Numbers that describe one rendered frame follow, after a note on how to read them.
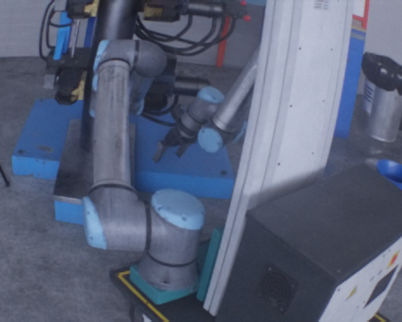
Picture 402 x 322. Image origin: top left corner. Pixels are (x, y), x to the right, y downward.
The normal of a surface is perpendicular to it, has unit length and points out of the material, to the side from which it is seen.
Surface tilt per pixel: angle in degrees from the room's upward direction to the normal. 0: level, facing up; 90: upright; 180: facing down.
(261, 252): 90
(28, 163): 90
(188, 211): 5
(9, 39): 90
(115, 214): 33
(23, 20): 90
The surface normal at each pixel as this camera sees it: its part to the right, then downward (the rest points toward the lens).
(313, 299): -0.78, 0.18
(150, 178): 0.07, 0.47
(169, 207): 0.23, -0.87
